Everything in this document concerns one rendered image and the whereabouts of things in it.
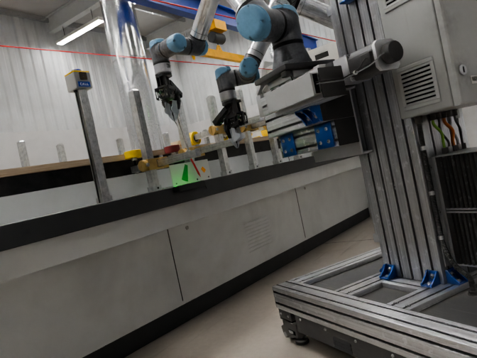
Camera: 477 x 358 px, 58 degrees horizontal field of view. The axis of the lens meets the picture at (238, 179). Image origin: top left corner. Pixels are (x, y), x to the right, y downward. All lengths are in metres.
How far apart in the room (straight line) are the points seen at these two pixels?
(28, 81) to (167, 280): 8.57
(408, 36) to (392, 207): 0.56
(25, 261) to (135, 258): 0.63
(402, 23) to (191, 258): 1.54
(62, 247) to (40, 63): 9.24
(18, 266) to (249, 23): 1.12
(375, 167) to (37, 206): 1.30
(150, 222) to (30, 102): 8.54
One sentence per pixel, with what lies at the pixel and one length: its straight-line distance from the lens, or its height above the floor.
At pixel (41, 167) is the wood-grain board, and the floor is 0.89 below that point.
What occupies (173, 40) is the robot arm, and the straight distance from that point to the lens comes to 1.91.
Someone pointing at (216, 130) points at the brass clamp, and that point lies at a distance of 2.26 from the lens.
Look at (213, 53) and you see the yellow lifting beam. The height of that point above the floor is 2.62.
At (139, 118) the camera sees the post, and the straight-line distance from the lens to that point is 1.94.
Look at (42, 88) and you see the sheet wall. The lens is 10.54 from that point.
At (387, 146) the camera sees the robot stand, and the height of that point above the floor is 0.69.
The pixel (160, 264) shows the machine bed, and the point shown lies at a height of 0.34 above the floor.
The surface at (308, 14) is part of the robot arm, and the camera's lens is 2.09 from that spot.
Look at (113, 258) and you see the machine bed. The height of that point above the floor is 0.45.
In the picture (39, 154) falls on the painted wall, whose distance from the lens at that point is 10.05.
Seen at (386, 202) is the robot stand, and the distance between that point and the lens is 1.59.
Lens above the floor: 0.72
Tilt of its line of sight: 1 degrees down
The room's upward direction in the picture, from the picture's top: 12 degrees counter-clockwise
